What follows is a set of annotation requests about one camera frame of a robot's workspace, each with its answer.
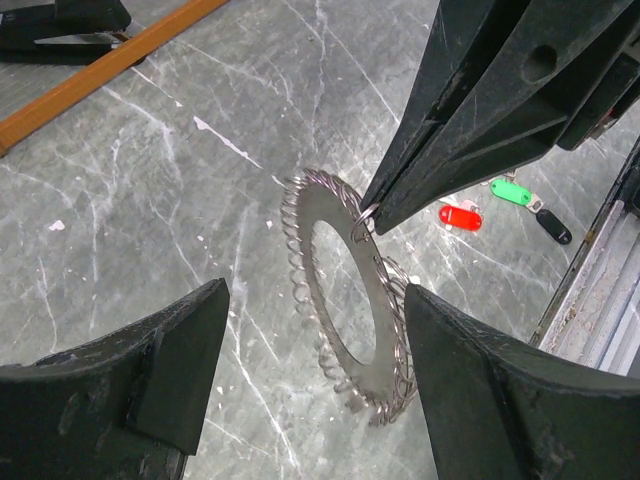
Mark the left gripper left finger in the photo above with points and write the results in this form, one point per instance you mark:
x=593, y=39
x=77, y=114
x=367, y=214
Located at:
x=129, y=405

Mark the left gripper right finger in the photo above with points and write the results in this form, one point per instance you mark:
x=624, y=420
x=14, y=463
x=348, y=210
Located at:
x=498, y=408

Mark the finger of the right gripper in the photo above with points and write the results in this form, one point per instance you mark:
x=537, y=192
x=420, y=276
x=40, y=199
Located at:
x=567, y=72
x=465, y=37

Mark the red key tag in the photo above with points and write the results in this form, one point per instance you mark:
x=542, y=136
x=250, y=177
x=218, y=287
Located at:
x=464, y=216

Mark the metal disc with keyrings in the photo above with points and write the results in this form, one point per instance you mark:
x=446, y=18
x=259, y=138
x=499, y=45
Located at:
x=355, y=295

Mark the green key tag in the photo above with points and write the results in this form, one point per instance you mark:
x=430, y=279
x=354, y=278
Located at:
x=505, y=188

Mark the wooden three-tier shelf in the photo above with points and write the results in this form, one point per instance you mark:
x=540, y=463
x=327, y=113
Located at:
x=79, y=86

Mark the black stapler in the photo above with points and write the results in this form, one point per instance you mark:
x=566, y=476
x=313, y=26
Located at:
x=30, y=34

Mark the aluminium mounting rail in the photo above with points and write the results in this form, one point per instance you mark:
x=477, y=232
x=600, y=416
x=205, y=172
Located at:
x=593, y=317

